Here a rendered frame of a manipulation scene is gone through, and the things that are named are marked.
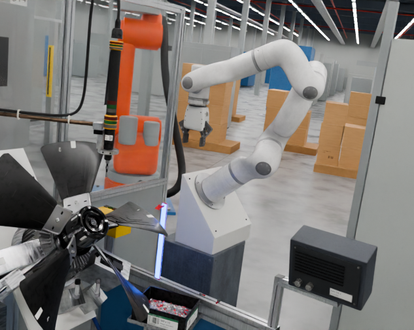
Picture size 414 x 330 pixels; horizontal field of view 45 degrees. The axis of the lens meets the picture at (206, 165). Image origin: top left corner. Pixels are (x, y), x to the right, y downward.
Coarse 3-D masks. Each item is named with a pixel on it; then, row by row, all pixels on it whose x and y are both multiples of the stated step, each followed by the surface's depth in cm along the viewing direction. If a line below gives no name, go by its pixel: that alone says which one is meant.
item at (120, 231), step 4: (100, 208) 225; (104, 208) 225; (108, 208) 226; (104, 212) 220; (108, 212) 221; (116, 228) 215; (120, 228) 217; (124, 228) 219; (128, 228) 222; (108, 232) 218; (112, 232) 216; (116, 232) 216; (120, 232) 218; (124, 232) 220; (128, 232) 222; (112, 236) 216; (116, 236) 216
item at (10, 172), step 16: (0, 160) 150; (0, 176) 149; (16, 176) 152; (32, 176) 155; (0, 192) 149; (16, 192) 152; (32, 192) 155; (0, 208) 150; (16, 208) 153; (32, 208) 155; (48, 208) 158; (0, 224) 151; (16, 224) 154; (32, 224) 157
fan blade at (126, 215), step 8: (120, 208) 192; (128, 208) 193; (136, 208) 196; (112, 216) 182; (120, 216) 183; (128, 216) 185; (136, 216) 188; (144, 216) 191; (120, 224) 175; (128, 224) 178; (136, 224) 181; (144, 224) 184; (152, 224) 188; (160, 224) 193; (160, 232) 186
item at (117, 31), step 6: (120, 24) 160; (114, 30) 159; (120, 30) 160; (114, 36) 160; (120, 36) 160; (108, 132) 166; (114, 132) 168; (108, 138) 166; (108, 144) 167; (108, 156) 169
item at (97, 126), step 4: (96, 124) 166; (100, 124) 166; (92, 128) 166; (96, 128) 166; (100, 128) 166; (96, 132) 166; (100, 132) 166; (100, 136) 167; (100, 140) 167; (100, 144) 167; (96, 148) 167; (100, 148) 167; (100, 152) 166; (104, 152) 166; (108, 152) 166; (112, 152) 166; (116, 152) 168
